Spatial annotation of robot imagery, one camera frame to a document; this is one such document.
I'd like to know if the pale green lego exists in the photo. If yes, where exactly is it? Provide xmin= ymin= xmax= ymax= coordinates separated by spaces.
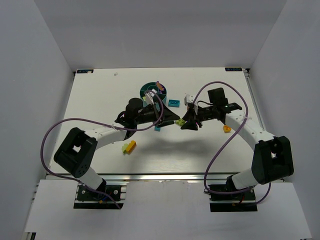
xmin=175 ymin=118 xmax=186 ymax=126

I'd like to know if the purple long lego brick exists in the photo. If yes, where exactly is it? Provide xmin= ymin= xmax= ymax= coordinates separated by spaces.
xmin=155 ymin=81 xmax=165 ymax=92

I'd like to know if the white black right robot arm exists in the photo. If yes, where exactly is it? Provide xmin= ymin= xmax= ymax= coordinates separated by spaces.
xmin=181 ymin=87 xmax=294 ymax=195

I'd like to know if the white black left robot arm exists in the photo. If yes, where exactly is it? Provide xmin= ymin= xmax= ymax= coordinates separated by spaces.
xmin=53 ymin=98 xmax=180 ymax=200

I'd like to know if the small teal square lego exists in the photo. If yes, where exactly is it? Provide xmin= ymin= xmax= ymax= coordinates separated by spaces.
xmin=154 ymin=126 xmax=161 ymax=132

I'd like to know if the teal long lego brick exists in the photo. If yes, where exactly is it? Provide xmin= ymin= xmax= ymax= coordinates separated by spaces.
xmin=168 ymin=99 xmax=180 ymax=108

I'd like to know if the yellow small lego brick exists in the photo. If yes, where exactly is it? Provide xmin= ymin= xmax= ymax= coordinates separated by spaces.
xmin=222 ymin=125 xmax=232 ymax=133

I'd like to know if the teal round divided container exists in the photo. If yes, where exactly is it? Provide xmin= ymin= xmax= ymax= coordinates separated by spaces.
xmin=139 ymin=81 xmax=167 ymax=103

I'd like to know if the yellow-orange long lego brick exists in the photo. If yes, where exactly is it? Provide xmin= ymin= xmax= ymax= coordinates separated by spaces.
xmin=125 ymin=140 xmax=137 ymax=154

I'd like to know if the light green small lego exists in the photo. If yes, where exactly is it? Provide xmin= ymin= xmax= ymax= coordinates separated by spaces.
xmin=121 ymin=143 xmax=129 ymax=155

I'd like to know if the right blue corner label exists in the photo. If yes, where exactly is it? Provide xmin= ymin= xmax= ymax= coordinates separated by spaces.
xmin=224 ymin=67 xmax=243 ymax=72

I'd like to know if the blue corner label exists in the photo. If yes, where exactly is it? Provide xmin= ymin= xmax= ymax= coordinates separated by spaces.
xmin=224 ymin=67 xmax=243 ymax=72
xmin=76 ymin=69 xmax=94 ymax=74

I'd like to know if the left blue corner label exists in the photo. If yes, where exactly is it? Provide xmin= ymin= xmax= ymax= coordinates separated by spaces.
xmin=76 ymin=69 xmax=94 ymax=74

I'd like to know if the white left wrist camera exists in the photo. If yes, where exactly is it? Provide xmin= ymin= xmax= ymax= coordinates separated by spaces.
xmin=144 ymin=90 xmax=157 ymax=105

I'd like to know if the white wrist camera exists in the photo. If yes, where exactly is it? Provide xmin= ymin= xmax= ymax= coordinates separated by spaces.
xmin=144 ymin=90 xmax=157 ymax=105
xmin=184 ymin=94 xmax=199 ymax=115

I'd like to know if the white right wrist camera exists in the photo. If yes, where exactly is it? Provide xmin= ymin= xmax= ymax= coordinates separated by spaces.
xmin=184 ymin=94 xmax=199 ymax=115

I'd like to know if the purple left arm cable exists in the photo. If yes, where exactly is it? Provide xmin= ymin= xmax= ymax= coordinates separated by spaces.
xmin=40 ymin=91 xmax=165 ymax=210

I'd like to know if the aluminium right table rail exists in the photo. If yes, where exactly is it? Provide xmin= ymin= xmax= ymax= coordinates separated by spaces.
xmin=243 ymin=68 xmax=274 ymax=134

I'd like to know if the aluminium table rail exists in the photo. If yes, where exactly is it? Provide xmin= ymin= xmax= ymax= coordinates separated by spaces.
xmin=47 ymin=172 xmax=285 ymax=182
xmin=243 ymin=68 xmax=274 ymax=134

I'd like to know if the aluminium front table rail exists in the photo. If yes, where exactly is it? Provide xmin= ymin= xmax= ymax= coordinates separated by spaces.
xmin=47 ymin=172 xmax=285 ymax=182

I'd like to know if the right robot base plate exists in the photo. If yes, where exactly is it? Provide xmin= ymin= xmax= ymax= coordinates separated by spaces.
xmin=204 ymin=189 xmax=258 ymax=213

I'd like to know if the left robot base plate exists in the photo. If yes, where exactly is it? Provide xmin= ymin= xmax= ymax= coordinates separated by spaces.
xmin=73 ymin=184 xmax=127 ymax=210

